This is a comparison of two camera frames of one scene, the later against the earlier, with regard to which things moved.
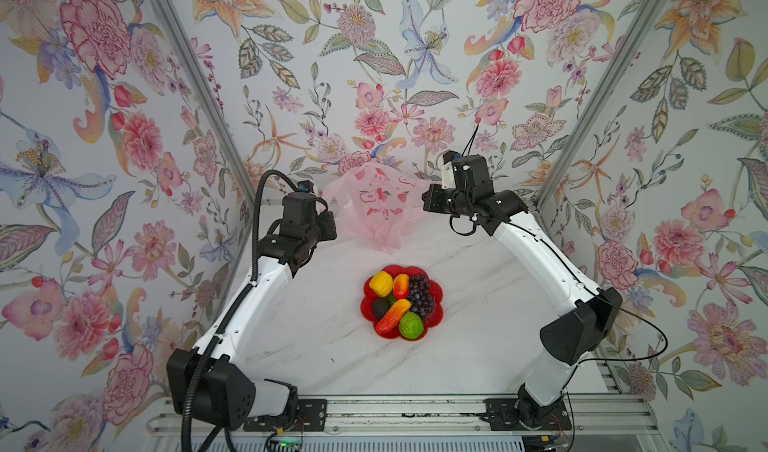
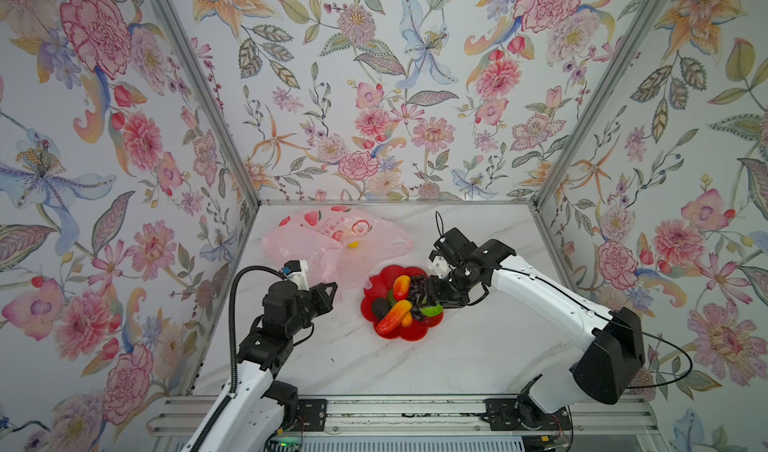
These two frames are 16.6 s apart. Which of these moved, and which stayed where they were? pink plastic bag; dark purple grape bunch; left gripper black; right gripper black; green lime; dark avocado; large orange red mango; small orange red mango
Moved: left gripper black; right gripper black; pink plastic bag; green lime
Stayed: dark avocado; large orange red mango; small orange red mango; dark purple grape bunch
